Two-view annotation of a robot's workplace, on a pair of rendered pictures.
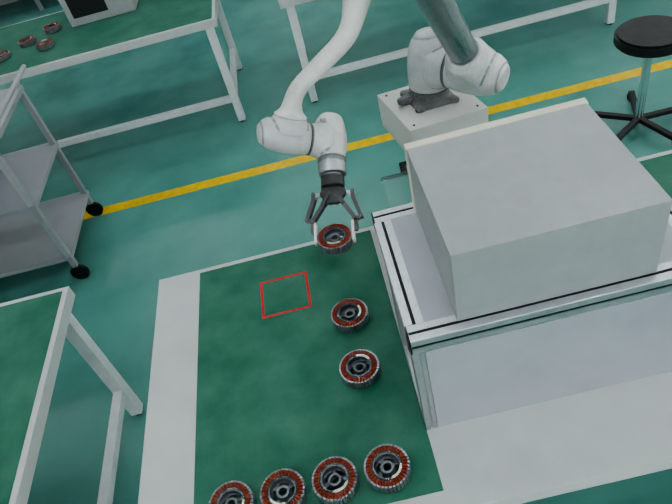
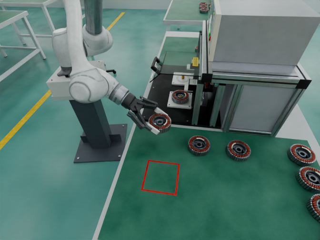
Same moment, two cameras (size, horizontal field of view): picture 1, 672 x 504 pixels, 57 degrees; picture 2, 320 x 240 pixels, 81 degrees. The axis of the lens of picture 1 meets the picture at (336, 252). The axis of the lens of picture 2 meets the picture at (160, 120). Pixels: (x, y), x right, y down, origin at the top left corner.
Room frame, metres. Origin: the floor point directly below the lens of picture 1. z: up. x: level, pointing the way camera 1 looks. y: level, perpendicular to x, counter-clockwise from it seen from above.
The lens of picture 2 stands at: (1.32, 0.62, 1.57)
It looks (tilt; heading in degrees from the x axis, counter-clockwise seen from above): 46 degrees down; 278
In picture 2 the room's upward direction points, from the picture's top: 2 degrees counter-clockwise
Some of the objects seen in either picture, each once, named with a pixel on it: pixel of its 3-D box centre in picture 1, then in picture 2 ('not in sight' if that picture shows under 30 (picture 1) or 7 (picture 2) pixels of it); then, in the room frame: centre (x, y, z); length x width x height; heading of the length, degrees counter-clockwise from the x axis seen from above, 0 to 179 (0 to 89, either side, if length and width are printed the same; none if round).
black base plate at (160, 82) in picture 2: not in sight; (183, 91); (1.30, -0.46, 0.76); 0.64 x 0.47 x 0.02; 87
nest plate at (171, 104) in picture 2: not in sight; (180, 99); (1.32, -0.34, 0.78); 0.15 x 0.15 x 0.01; 87
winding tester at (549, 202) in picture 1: (523, 204); (250, 23); (0.99, -0.43, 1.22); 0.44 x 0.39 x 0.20; 87
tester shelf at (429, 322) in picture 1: (528, 242); (242, 46); (0.99, -0.44, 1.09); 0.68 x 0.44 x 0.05; 87
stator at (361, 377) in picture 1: (359, 368); (238, 150); (1.01, 0.03, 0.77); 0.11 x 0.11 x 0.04
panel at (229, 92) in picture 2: not in sight; (223, 73); (1.06, -0.45, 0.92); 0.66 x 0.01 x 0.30; 87
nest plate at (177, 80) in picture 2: not in sight; (183, 79); (1.31, -0.58, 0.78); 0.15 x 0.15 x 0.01; 87
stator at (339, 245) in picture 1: (335, 238); (159, 123); (1.41, -0.01, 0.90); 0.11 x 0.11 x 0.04
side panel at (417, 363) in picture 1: (412, 347); (257, 111); (0.93, -0.12, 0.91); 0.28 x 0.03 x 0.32; 177
